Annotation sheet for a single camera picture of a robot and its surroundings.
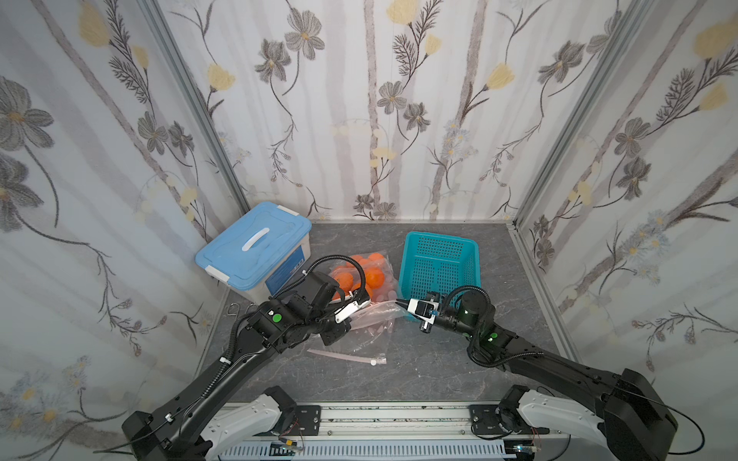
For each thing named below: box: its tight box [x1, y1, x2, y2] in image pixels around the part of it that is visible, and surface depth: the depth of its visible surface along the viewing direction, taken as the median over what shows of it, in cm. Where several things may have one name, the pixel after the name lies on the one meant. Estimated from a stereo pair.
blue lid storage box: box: [194, 201, 313, 305], surface depth 92 cm
